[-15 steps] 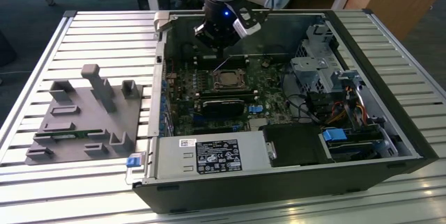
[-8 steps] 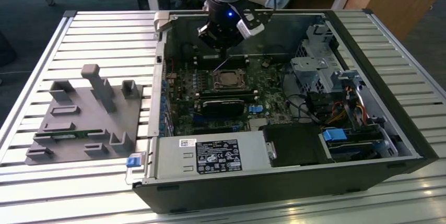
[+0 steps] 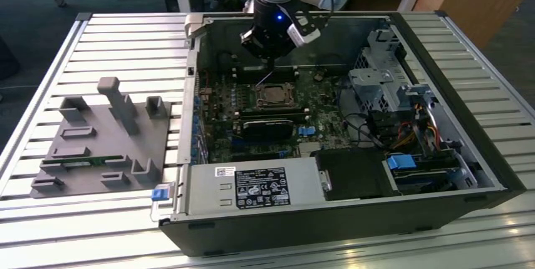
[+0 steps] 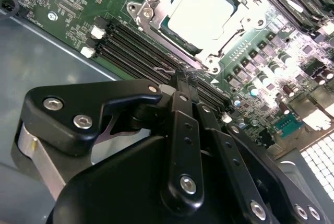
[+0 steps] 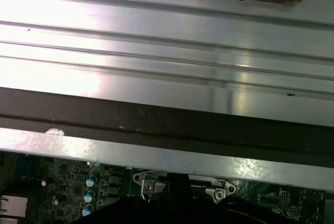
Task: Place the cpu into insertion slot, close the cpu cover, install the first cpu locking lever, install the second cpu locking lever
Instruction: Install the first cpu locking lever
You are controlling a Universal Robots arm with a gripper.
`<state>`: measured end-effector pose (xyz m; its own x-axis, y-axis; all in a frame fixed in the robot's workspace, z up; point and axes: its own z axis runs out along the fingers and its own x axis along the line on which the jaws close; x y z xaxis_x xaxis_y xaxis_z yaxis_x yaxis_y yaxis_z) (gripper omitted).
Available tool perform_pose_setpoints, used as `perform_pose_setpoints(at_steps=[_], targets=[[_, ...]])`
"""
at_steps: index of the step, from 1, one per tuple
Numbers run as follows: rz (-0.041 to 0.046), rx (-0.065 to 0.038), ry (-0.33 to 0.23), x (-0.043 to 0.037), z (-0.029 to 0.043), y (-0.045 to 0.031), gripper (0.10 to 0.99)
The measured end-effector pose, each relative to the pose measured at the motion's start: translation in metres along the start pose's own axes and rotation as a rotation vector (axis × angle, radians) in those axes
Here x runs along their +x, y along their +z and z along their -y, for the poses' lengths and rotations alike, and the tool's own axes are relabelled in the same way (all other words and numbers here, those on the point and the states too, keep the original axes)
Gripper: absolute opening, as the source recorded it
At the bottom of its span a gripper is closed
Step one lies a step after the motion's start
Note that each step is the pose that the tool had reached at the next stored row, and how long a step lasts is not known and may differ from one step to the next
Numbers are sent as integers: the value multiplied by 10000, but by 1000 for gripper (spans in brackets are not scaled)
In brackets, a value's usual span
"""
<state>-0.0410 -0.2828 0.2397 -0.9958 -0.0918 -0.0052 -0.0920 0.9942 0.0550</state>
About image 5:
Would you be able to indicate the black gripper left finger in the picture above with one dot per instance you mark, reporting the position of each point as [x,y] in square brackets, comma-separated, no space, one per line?
[146,211]

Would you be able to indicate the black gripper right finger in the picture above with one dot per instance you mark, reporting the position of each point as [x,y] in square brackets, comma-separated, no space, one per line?
[235,213]

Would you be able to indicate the CPU socket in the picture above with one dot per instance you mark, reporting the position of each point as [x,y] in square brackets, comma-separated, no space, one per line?
[151,186]

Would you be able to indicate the teal topped capacitor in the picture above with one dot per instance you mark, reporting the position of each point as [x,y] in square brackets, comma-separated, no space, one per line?
[90,181]
[87,211]
[89,196]

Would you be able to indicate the green motherboard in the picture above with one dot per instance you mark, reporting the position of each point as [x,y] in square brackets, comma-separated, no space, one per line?
[68,182]

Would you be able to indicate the black open PC case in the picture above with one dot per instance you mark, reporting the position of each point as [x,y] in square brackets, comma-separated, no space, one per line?
[156,119]

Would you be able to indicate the clear tape scrap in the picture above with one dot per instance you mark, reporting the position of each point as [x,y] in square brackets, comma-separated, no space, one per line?
[54,131]

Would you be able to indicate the silver port housing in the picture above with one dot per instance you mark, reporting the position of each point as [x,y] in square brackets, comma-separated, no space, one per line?
[11,221]
[13,205]

